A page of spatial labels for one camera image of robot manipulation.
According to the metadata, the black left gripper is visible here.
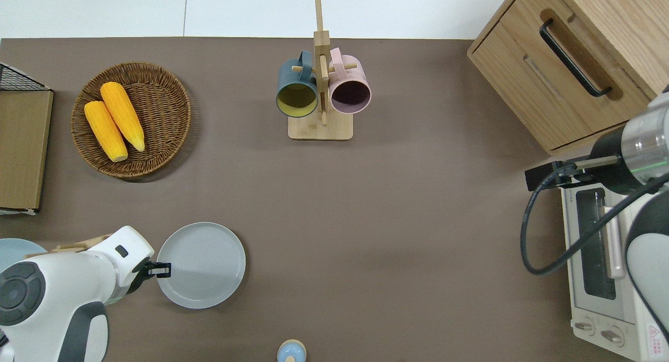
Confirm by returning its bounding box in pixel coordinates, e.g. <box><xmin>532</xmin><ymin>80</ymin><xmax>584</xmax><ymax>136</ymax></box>
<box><xmin>127</xmin><ymin>257</ymin><xmax>172</xmax><ymax>295</ymax></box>

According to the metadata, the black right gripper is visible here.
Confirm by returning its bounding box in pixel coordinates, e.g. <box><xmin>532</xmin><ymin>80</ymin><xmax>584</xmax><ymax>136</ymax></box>
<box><xmin>525</xmin><ymin>160</ymin><xmax>594</xmax><ymax>192</ymax></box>

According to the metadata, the gray plate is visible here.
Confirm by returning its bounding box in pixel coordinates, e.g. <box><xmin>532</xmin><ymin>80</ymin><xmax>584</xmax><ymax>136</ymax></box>
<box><xmin>156</xmin><ymin>222</ymin><xmax>247</xmax><ymax>309</ymax></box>

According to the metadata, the wooden plate rack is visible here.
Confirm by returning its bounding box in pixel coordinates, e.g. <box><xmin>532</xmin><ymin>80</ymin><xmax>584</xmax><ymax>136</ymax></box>
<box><xmin>24</xmin><ymin>234</ymin><xmax>113</xmax><ymax>259</ymax></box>

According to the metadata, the light blue plate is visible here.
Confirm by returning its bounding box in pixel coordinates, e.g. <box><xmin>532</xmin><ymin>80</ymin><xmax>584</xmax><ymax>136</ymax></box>
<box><xmin>0</xmin><ymin>238</ymin><xmax>48</xmax><ymax>274</ymax></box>

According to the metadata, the light wooden cabinet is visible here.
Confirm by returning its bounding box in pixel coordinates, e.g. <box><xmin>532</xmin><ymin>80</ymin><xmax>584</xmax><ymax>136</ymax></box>
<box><xmin>467</xmin><ymin>0</ymin><xmax>669</xmax><ymax>156</ymax></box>

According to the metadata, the yellow corn cob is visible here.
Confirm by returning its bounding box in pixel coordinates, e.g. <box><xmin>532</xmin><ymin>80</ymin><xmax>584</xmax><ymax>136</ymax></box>
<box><xmin>84</xmin><ymin>101</ymin><xmax>129</xmax><ymax>162</ymax></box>
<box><xmin>100</xmin><ymin>81</ymin><xmax>146</xmax><ymax>153</ymax></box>

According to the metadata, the white toaster oven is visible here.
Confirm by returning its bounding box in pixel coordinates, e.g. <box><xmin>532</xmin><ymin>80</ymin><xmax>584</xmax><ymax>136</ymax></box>
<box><xmin>560</xmin><ymin>184</ymin><xmax>669</xmax><ymax>362</ymax></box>

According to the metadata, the blue jar with wooden lid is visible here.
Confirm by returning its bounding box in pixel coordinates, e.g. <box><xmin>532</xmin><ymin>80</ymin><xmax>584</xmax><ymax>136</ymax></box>
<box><xmin>277</xmin><ymin>339</ymin><xmax>307</xmax><ymax>362</ymax></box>

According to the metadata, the brown wicker basket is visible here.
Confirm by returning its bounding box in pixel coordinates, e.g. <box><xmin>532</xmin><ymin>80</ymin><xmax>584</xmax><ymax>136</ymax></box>
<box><xmin>71</xmin><ymin>62</ymin><xmax>192</xmax><ymax>179</ymax></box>

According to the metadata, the brown flat board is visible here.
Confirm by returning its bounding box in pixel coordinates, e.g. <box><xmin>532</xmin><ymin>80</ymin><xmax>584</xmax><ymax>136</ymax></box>
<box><xmin>0</xmin><ymin>89</ymin><xmax>54</xmax><ymax>212</ymax></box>

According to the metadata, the pink mug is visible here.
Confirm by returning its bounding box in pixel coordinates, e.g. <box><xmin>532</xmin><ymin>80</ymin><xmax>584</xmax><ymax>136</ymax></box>
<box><xmin>328</xmin><ymin>48</ymin><xmax>372</xmax><ymax>115</ymax></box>

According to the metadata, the small wooden block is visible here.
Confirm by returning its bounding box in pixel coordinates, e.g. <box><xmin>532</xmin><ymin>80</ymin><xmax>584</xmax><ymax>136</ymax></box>
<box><xmin>288</xmin><ymin>0</ymin><xmax>359</xmax><ymax>141</ymax></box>

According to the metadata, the teal mug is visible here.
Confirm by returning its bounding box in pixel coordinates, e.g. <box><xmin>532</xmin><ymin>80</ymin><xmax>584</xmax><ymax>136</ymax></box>
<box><xmin>275</xmin><ymin>50</ymin><xmax>319</xmax><ymax>118</ymax></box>

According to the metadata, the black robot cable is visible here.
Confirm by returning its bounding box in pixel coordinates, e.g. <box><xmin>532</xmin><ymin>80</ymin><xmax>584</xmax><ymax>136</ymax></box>
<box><xmin>520</xmin><ymin>170</ymin><xmax>669</xmax><ymax>276</ymax></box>

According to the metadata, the white oven door handle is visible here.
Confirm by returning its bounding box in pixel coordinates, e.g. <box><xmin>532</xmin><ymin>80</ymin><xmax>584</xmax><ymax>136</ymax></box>
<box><xmin>604</xmin><ymin>205</ymin><xmax>626</xmax><ymax>279</ymax></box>

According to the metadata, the black cabinet handle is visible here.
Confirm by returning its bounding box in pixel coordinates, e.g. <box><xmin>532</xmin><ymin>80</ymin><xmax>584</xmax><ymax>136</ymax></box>
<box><xmin>539</xmin><ymin>18</ymin><xmax>613</xmax><ymax>98</ymax></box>

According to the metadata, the black wire basket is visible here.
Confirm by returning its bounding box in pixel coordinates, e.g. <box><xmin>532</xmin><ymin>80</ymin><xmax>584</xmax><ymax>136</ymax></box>
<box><xmin>0</xmin><ymin>63</ymin><xmax>53</xmax><ymax>92</ymax></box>

